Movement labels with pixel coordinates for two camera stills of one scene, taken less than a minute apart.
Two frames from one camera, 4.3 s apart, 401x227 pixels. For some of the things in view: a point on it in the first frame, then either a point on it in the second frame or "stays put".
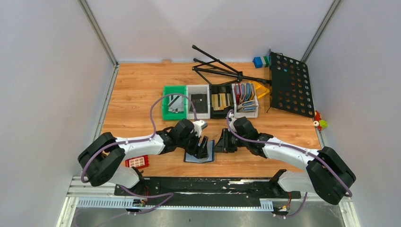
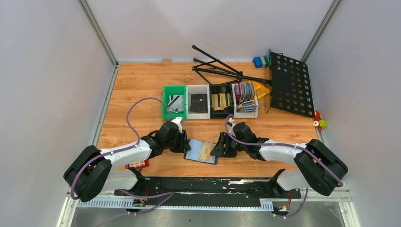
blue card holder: [189, 158] stays put
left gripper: [199, 145] -> [181, 142]
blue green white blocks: [261, 62] stays put
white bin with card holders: [245, 102] stays put
